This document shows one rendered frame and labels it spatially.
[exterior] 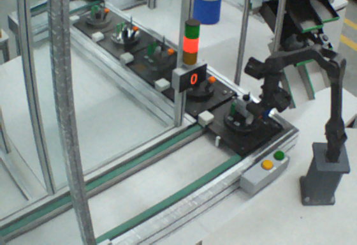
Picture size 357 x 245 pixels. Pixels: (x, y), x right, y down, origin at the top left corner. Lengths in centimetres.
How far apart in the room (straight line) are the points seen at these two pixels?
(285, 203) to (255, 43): 108
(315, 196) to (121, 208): 71
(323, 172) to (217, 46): 110
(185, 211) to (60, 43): 89
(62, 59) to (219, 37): 179
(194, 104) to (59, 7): 122
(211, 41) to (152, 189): 108
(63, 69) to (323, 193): 116
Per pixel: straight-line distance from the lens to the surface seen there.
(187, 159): 175
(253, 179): 165
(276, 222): 167
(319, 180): 166
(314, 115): 215
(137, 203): 160
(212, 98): 193
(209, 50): 242
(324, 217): 174
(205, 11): 260
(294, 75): 197
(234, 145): 174
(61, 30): 79
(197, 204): 156
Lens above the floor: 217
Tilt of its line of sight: 40 degrees down
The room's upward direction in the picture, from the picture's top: 4 degrees clockwise
